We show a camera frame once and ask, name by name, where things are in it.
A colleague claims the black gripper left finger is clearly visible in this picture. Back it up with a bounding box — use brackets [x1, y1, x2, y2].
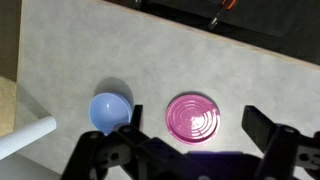
[61, 104, 201, 180]

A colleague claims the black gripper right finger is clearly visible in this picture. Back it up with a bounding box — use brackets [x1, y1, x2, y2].
[241, 105, 320, 180]

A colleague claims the blue plastic bowl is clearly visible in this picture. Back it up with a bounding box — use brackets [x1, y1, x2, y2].
[88, 92, 133, 136]

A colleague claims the white paper towel roll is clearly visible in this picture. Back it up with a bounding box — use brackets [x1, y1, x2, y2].
[0, 115, 58, 161]

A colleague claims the orange black clamp tool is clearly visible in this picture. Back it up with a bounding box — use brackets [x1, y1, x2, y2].
[208, 0, 238, 30]

